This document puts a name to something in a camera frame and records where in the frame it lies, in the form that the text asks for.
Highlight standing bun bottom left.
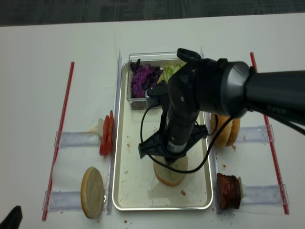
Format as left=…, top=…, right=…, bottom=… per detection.
left=81, top=167, right=104, bottom=219

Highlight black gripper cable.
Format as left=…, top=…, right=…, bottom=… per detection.
left=139, top=48, right=305, bottom=174

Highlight left red tape strip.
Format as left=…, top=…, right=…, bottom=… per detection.
left=41, top=62, right=75, bottom=222

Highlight black object bottom left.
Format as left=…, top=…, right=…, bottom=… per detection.
left=0, top=206, right=23, bottom=229

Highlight front tomato slice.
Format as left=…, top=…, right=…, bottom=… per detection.
left=100, top=115, right=110, bottom=156

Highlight white stopper by tomato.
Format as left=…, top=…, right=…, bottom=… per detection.
left=97, top=118, right=104, bottom=140

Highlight left lower clear holder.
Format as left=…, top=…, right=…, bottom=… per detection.
left=42, top=191, right=82, bottom=211

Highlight clear plastic salad container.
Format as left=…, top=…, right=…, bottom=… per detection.
left=127, top=52, right=185, bottom=109

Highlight tomato slice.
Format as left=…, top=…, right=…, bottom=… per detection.
left=106, top=110, right=114, bottom=154
left=100, top=115, right=110, bottom=156

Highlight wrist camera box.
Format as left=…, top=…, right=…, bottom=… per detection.
left=144, top=84, right=169, bottom=108

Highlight bottom bun on tray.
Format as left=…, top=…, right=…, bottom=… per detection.
left=153, top=156, right=188, bottom=187

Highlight front sesame bun top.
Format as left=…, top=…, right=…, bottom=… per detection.
left=209, top=113, right=233, bottom=147

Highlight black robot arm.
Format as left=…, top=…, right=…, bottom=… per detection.
left=139, top=59, right=305, bottom=162

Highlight white metal tray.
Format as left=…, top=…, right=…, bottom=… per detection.
left=112, top=62, right=214, bottom=211

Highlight rear tomato slice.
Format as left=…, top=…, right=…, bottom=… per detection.
left=106, top=110, right=114, bottom=154

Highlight white stopper by patties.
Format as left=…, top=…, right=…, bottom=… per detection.
left=237, top=177, right=246, bottom=199

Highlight red tape strip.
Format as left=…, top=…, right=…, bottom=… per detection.
left=249, top=52, right=290, bottom=214
left=41, top=62, right=75, bottom=222

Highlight right red tape strip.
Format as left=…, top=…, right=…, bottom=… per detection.
left=249, top=52, right=290, bottom=214

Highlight green lettuce in container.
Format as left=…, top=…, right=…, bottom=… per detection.
left=157, top=63, right=184, bottom=84

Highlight left upper clear holder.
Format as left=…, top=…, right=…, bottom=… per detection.
left=54, top=131, right=101, bottom=148

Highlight stacked meat patties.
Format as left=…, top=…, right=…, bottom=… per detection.
left=217, top=173, right=241, bottom=210

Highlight clear holder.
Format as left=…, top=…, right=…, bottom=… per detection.
left=241, top=184, right=290, bottom=206
left=42, top=191, right=82, bottom=211
left=54, top=131, right=101, bottom=148
left=236, top=125, right=274, bottom=143

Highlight right lower clear holder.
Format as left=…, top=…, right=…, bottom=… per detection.
left=241, top=184, right=290, bottom=206

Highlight sesame bun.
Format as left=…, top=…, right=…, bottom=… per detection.
left=209, top=113, right=233, bottom=147
left=225, top=119, right=241, bottom=146

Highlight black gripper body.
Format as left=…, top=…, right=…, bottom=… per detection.
left=138, top=101, right=206, bottom=163

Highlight left clear acrylic divider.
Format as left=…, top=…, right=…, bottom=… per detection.
left=105, top=50, right=122, bottom=215

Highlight purple cabbage leaves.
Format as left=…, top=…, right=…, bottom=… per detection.
left=130, top=59, right=163, bottom=98

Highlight right upper clear holder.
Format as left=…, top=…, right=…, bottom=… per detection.
left=236, top=125, right=274, bottom=143

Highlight rear sesame bun top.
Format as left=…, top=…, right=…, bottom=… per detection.
left=225, top=119, right=241, bottom=146

